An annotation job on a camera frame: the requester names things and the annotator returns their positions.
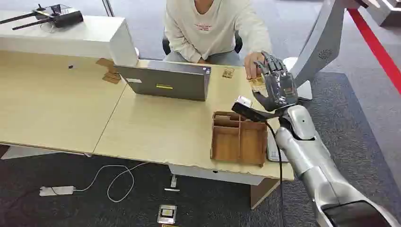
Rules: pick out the white desk foot bracket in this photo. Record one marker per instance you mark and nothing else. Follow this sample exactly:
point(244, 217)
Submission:
point(172, 185)

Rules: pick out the white stand base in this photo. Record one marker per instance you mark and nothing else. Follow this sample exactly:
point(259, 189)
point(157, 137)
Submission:
point(305, 91)

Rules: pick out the yellowish printed card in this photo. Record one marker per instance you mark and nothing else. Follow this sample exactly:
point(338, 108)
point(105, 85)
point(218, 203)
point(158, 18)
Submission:
point(257, 84)

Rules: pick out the grey curved stand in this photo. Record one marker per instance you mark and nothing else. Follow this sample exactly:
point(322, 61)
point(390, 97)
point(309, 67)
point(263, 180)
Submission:
point(322, 40)

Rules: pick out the person's hand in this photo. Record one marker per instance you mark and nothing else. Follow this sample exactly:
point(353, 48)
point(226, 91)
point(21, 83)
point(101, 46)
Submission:
point(252, 62)

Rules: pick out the metal floor socket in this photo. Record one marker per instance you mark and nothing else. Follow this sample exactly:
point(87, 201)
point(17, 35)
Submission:
point(167, 214)

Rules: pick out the white power strip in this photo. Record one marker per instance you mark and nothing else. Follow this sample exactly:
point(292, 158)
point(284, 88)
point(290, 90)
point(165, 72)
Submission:
point(58, 190)

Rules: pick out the grey laptop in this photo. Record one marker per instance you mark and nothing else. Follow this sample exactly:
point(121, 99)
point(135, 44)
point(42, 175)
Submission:
point(169, 84)

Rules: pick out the grey bench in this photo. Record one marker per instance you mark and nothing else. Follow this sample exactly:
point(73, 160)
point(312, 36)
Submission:
point(387, 12)

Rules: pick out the pale wrist camera, black mount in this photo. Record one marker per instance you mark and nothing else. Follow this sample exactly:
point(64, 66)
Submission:
point(243, 101)

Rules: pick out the wooden card box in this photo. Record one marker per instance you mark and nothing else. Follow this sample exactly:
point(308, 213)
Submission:
point(238, 141)

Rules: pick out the pale wooden desk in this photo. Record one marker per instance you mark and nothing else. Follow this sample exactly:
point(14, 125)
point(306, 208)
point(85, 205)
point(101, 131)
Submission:
point(141, 125)

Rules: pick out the metal pole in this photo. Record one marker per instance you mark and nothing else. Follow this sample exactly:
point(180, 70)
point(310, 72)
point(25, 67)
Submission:
point(108, 7)

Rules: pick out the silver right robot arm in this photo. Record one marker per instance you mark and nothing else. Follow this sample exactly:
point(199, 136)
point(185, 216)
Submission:
point(313, 156)

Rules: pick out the grey flat device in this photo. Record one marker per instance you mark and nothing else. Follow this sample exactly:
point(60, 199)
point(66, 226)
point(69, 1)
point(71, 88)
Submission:
point(273, 152)

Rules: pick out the black router with antennas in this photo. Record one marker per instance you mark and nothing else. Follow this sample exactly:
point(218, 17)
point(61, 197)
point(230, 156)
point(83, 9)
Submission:
point(64, 18)

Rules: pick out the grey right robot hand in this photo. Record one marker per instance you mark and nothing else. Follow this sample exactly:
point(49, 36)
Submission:
point(280, 86)

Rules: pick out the small brown printed card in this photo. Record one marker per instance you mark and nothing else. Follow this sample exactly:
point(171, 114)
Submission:
point(228, 73)

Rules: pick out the white cabinet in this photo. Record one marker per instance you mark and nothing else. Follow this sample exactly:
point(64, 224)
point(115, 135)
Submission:
point(78, 37)

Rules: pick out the person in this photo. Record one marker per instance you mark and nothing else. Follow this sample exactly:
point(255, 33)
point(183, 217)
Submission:
point(206, 28)

